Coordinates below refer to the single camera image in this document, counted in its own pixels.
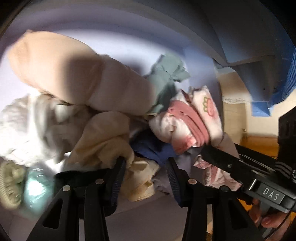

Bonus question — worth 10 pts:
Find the pink white patterned cloth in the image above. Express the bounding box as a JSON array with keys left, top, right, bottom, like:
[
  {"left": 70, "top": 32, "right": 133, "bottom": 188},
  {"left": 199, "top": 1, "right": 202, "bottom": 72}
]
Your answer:
[{"left": 148, "top": 85, "right": 241, "bottom": 191}]

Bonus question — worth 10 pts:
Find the dark blue cloth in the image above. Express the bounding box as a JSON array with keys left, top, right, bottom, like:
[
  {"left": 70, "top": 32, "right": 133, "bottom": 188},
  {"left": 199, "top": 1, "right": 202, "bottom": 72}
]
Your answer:
[{"left": 130, "top": 138, "right": 178, "bottom": 167}]

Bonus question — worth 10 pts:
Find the beige nylon stocking bundle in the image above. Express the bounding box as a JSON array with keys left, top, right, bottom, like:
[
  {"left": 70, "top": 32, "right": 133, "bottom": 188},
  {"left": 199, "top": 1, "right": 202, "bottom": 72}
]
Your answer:
[{"left": 8, "top": 31, "right": 156, "bottom": 115}]

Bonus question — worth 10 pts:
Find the light green ribbed sock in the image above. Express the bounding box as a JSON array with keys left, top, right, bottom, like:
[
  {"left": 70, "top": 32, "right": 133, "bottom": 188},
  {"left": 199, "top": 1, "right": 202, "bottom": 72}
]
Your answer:
[{"left": 1, "top": 160, "right": 26, "bottom": 210}]

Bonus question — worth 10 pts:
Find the white drawer box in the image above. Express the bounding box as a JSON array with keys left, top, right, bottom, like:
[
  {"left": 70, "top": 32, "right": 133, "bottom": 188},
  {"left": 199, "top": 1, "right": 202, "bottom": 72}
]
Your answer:
[{"left": 0, "top": 0, "right": 224, "bottom": 241}]

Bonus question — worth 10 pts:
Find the white knotted cloth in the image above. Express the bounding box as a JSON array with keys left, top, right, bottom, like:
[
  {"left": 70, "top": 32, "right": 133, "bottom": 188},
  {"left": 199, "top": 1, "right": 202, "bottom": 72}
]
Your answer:
[{"left": 1, "top": 94, "right": 93, "bottom": 166}]

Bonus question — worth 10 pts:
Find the right hand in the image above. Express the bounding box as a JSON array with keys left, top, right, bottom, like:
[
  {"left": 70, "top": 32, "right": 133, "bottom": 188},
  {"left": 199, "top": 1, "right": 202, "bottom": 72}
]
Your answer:
[{"left": 249, "top": 199, "right": 295, "bottom": 240}]

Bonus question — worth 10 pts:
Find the blue striped fabric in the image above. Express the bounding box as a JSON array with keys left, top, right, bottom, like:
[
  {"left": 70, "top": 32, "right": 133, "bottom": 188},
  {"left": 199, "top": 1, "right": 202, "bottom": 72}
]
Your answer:
[{"left": 251, "top": 36, "right": 295, "bottom": 117}]

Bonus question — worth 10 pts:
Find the cream yellow cloth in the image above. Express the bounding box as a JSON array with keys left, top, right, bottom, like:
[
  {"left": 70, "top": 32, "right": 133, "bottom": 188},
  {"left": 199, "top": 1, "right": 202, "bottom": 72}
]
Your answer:
[{"left": 63, "top": 111, "right": 159, "bottom": 201}]

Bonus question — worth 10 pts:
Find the mint green sock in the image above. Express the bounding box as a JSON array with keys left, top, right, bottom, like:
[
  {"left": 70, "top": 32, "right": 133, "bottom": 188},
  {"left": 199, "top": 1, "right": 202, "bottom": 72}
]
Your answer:
[{"left": 23, "top": 167, "right": 54, "bottom": 216}]

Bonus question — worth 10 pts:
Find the sage green cloth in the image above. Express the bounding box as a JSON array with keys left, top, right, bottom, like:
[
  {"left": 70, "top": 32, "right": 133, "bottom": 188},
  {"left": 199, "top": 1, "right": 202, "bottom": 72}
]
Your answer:
[{"left": 146, "top": 53, "right": 190, "bottom": 116}]

